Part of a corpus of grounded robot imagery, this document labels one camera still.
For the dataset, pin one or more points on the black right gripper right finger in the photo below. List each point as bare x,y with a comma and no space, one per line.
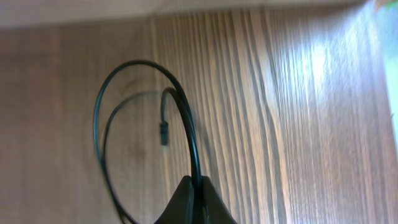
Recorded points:
213,209

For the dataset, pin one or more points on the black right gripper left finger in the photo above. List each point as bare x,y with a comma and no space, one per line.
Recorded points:
179,210

